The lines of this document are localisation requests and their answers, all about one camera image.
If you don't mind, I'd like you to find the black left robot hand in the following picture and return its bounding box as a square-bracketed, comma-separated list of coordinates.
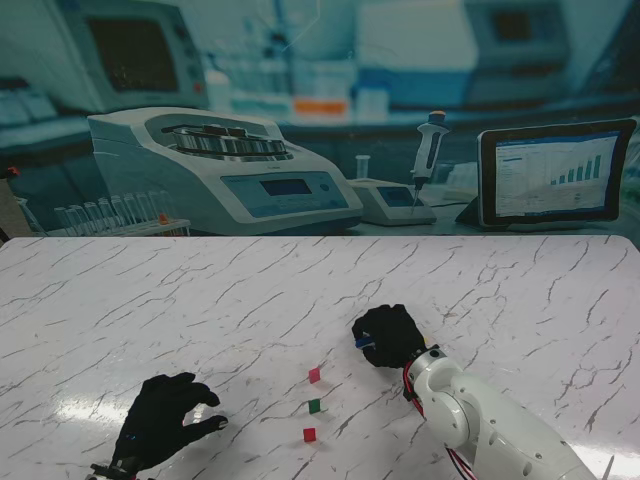
[112, 372, 230, 474]

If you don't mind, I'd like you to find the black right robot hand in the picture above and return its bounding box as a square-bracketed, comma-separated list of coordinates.
[351, 303, 426, 371]

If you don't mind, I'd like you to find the printed laboratory backdrop banner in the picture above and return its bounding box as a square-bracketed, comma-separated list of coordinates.
[0, 0, 640, 239]

